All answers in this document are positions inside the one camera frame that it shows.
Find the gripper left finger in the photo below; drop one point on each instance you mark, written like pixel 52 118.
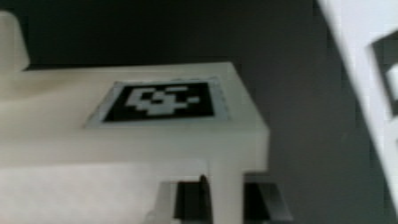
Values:
pixel 181 203

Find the white drawer box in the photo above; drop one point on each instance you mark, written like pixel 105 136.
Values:
pixel 112 128

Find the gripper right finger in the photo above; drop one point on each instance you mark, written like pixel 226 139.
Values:
pixel 265 206

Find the large white drawer cabinet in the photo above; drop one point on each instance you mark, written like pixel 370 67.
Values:
pixel 363 23

